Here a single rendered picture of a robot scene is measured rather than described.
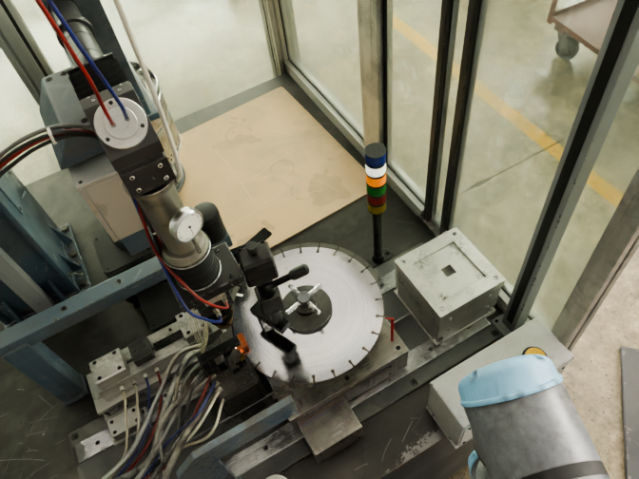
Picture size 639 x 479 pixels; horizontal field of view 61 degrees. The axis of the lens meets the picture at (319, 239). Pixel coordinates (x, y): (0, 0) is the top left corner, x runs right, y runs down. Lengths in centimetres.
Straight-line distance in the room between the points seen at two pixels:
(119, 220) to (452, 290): 74
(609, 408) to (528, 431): 161
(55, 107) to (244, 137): 108
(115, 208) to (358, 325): 56
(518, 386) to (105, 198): 58
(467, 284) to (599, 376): 108
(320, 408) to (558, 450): 69
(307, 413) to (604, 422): 126
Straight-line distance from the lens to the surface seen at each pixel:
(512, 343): 122
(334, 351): 113
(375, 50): 139
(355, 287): 119
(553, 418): 64
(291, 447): 128
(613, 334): 236
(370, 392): 129
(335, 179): 166
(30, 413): 154
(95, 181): 78
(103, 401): 139
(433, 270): 128
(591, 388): 224
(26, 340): 126
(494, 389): 65
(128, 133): 67
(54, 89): 87
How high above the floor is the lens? 197
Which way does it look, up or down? 53 degrees down
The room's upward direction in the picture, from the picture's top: 10 degrees counter-clockwise
